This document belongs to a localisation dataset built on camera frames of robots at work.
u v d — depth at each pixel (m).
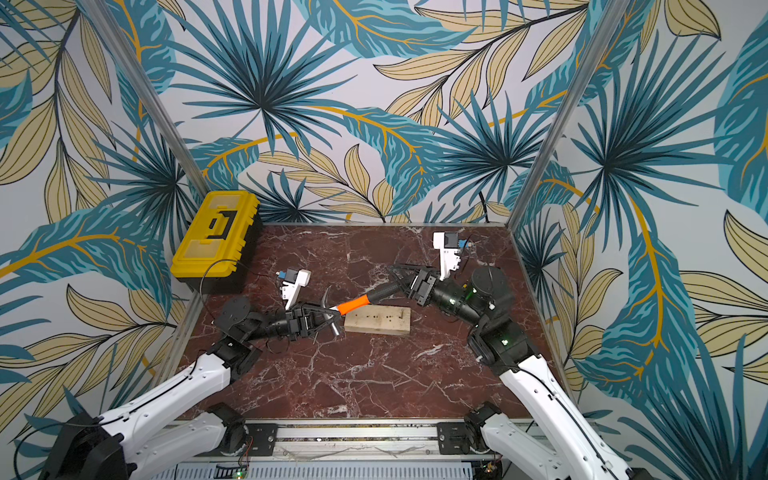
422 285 0.52
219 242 0.91
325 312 0.63
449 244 0.54
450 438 0.73
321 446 0.74
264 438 0.73
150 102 0.82
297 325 0.59
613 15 0.69
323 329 0.63
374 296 0.61
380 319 0.90
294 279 0.62
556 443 0.41
